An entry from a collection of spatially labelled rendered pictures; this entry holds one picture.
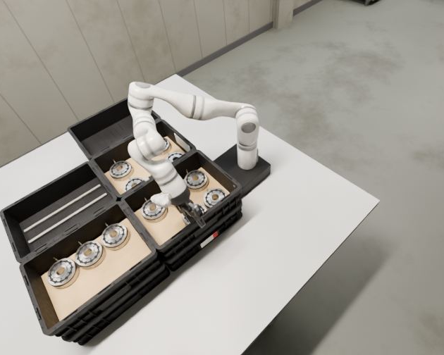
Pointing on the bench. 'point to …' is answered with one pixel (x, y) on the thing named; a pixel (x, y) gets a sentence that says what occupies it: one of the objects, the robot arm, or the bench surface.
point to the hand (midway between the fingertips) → (196, 220)
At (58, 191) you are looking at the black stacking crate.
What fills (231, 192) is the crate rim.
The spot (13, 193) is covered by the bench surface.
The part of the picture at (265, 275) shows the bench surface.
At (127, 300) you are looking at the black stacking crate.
